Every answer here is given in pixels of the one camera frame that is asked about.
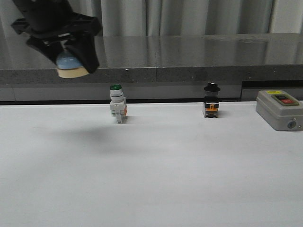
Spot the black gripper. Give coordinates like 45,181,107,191
11,0,102,73

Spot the blue and cream call bell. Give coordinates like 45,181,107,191
56,50,89,79

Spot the grey curtain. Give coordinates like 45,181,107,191
0,0,303,38

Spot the dark granite counter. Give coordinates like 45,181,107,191
0,34,303,104

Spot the green push button switch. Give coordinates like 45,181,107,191
110,84,127,123

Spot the black rotary selector switch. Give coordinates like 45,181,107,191
203,82,221,118

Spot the grey on-off switch box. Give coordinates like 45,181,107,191
256,90,303,131

